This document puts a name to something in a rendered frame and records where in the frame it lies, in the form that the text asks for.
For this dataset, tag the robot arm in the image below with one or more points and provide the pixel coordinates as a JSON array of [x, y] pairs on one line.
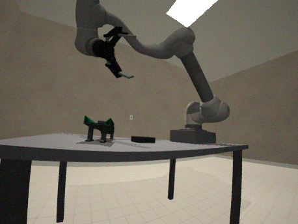
[[89, 14]]

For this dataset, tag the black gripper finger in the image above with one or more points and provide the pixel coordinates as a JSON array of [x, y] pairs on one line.
[[115, 69], [117, 34]]

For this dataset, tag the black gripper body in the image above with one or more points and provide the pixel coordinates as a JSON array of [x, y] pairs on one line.
[[98, 49]]

